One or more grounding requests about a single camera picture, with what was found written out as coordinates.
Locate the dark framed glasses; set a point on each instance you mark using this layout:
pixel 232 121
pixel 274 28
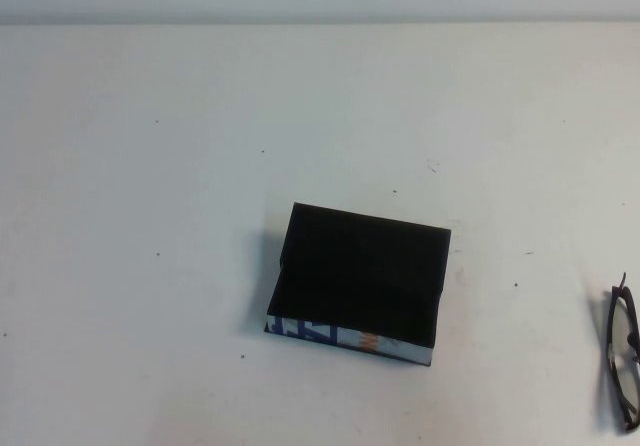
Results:
pixel 614 326

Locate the black glasses case printed front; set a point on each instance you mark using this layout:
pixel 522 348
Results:
pixel 360 266

